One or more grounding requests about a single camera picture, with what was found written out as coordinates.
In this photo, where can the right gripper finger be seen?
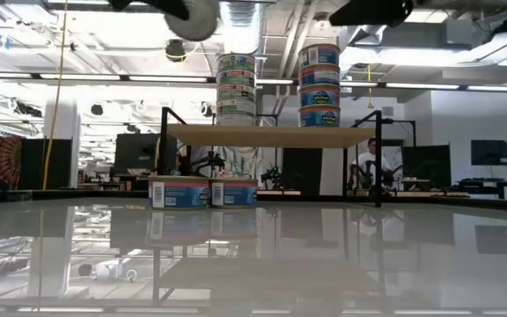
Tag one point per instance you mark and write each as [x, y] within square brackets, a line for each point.
[376, 12]

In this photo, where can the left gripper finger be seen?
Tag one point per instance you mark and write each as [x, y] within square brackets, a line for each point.
[172, 8]

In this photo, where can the background black robot arm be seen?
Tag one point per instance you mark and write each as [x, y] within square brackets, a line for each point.
[211, 163]
[272, 176]

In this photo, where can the black ceiling dome device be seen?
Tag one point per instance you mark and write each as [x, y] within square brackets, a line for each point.
[175, 52]

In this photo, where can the round ceiling sensor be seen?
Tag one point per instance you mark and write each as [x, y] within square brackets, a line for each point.
[321, 23]

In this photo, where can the long ceiling light strip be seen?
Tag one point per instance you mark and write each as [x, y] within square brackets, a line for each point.
[170, 78]

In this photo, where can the round black ceiling speaker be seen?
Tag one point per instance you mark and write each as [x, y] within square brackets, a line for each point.
[97, 109]

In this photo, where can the black background monitor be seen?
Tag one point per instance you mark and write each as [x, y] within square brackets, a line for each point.
[139, 152]
[425, 163]

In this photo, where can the person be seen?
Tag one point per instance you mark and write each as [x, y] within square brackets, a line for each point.
[370, 160]

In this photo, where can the black background screen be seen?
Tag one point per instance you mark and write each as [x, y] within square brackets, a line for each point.
[302, 167]

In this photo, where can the black partition panel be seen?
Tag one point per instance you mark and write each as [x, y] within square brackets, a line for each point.
[38, 158]

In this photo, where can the large silver ceiling duct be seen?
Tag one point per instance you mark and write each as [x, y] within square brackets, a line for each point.
[370, 30]

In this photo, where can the square wall vent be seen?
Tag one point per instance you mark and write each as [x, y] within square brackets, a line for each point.
[387, 111]

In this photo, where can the black workstation frame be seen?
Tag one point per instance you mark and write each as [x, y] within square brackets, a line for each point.
[401, 121]
[269, 115]

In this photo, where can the wooden shelf black frame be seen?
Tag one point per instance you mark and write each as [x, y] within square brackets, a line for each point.
[271, 136]

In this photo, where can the wall mounted black monitor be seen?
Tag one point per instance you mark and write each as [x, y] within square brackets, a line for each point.
[491, 152]

